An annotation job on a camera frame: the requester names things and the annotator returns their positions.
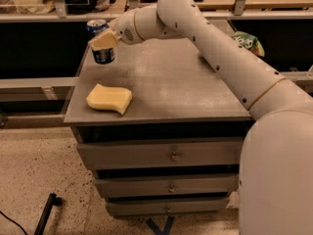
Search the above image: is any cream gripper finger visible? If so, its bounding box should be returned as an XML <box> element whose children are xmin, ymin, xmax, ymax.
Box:
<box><xmin>88</xmin><ymin>28</ymin><xmax>120</xmax><ymax>51</ymax></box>

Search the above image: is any blue pepsi can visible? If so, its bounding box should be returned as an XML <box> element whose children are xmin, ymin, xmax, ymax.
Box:
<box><xmin>86</xmin><ymin>19</ymin><xmax>115</xmax><ymax>65</ymax></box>

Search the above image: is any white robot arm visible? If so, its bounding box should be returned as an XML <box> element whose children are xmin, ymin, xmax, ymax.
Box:
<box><xmin>89</xmin><ymin>0</ymin><xmax>313</xmax><ymax>235</ymax></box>

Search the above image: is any yellow sponge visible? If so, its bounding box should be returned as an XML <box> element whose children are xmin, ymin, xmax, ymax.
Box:
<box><xmin>86</xmin><ymin>84</ymin><xmax>132</xmax><ymax>115</ymax></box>

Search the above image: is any grey drawer cabinet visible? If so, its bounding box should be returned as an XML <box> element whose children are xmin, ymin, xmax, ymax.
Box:
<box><xmin>65</xmin><ymin>39</ymin><xmax>253</xmax><ymax>203</ymax></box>

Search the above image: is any green chip bag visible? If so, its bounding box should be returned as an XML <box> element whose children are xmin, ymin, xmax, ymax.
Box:
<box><xmin>232</xmin><ymin>31</ymin><xmax>265</xmax><ymax>57</ymax></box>

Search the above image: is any top grey drawer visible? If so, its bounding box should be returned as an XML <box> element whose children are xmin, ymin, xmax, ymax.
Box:
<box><xmin>77</xmin><ymin>137</ymin><xmax>243</xmax><ymax>170</ymax></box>

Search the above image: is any grey drawer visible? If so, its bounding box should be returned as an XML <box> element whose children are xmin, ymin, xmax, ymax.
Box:
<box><xmin>106</xmin><ymin>197</ymin><xmax>230</xmax><ymax>216</ymax></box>
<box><xmin>95</xmin><ymin>173</ymin><xmax>238</xmax><ymax>199</ymax></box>
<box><xmin>77</xmin><ymin>137</ymin><xmax>243</xmax><ymax>170</ymax></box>

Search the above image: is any middle grey drawer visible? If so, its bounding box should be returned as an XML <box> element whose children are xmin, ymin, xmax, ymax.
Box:
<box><xmin>95</xmin><ymin>173</ymin><xmax>238</xmax><ymax>199</ymax></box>

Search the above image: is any bottom grey drawer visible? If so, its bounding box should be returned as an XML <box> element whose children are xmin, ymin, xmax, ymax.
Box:
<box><xmin>106</xmin><ymin>197</ymin><xmax>230</xmax><ymax>216</ymax></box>

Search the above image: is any black metal leg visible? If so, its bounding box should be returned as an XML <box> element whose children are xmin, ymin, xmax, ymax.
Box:
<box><xmin>34</xmin><ymin>193</ymin><xmax>63</xmax><ymax>235</ymax></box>

